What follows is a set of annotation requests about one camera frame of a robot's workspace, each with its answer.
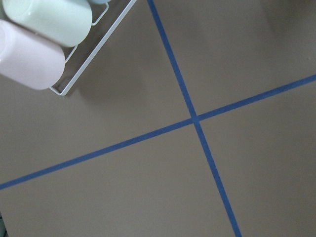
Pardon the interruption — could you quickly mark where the pale green cup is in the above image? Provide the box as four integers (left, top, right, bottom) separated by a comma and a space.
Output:
2, 0, 92, 47

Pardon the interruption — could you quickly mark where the pink cup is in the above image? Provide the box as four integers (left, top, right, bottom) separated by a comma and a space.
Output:
0, 20, 65, 90

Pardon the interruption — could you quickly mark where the white wire cup rack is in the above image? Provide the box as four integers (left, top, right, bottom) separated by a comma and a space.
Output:
50, 0, 136, 96

